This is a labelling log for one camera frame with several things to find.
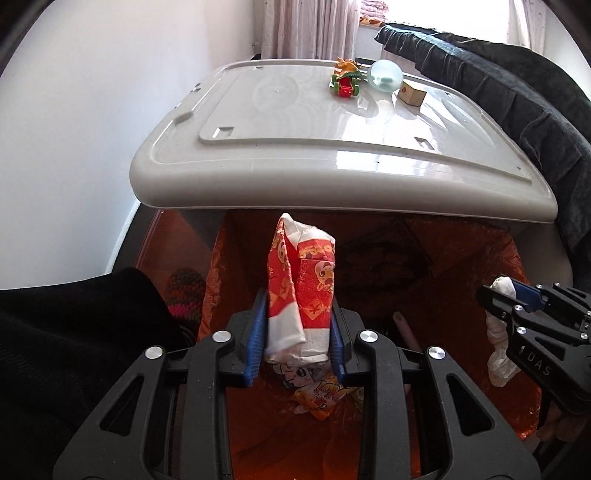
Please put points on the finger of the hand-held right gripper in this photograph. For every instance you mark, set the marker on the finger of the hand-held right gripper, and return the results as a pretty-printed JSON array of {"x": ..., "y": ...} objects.
[
  {"x": 531, "y": 295},
  {"x": 496, "y": 300}
]

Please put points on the multicoloured knit slipper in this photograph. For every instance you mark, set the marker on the multicoloured knit slipper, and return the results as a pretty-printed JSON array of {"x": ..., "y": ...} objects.
[{"x": 184, "y": 293}]

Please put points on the person's right hand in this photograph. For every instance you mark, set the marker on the person's right hand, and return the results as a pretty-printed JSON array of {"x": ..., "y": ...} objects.
[{"x": 563, "y": 427}]

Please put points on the orange trash bag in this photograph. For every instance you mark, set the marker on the orange trash bag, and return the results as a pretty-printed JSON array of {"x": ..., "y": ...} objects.
[{"x": 277, "y": 438}]

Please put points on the folded pink quilt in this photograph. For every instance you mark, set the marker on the folded pink quilt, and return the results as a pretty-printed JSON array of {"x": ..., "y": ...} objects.
[{"x": 375, "y": 7}]

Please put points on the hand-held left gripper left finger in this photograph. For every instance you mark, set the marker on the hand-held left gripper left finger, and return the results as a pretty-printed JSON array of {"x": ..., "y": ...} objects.
[{"x": 256, "y": 332}]

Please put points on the red green toy car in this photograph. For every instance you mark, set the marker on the red green toy car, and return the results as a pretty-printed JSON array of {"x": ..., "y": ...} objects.
[{"x": 346, "y": 78}]

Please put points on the dark bed blanket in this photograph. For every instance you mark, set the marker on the dark bed blanket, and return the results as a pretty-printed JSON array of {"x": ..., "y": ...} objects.
[{"x": 531, "y": 101}]

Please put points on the white bed base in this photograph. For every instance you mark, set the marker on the white bed base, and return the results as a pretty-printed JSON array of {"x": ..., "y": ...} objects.
[{"x": 367, "y": 46}]

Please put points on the pink patterned curtain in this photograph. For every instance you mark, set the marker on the pink patterned curtain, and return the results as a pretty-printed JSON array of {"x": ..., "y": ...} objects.
[{"x": 309, "y": 27}]

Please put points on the cardboard tube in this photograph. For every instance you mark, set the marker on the cardboard tube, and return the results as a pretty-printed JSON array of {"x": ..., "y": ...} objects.
[{"x": 406, "y": 330}]

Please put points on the black clothing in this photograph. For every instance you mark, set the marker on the black clothing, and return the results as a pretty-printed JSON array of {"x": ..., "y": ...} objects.
[{"x": 69, "y": 346}]

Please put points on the white tissue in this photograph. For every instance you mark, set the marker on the white tissue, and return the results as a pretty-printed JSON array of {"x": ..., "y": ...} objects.
[{"x": 501, "y": 364}]

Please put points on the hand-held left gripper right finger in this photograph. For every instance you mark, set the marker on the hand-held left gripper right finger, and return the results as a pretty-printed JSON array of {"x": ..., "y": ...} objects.
[{"x": 337, "y": 341}]

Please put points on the small brown cardboard box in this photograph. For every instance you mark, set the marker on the small brown cardboard box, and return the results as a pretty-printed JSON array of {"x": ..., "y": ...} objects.
[{"x": 412, "y": 95}]

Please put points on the grey plastic bin lid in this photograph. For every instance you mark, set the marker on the grey plastic bin lid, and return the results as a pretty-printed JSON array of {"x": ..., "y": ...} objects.
[{"x": 300, "y": 129}]

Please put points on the pale green ball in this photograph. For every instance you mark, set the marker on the pale green ball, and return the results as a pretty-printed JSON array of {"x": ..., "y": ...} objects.
[{"x": 384, "y": 75}]

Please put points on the red and white packet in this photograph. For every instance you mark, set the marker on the red and white packet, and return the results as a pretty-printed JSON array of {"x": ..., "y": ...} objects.
[{"x": 304, "y": 286}]

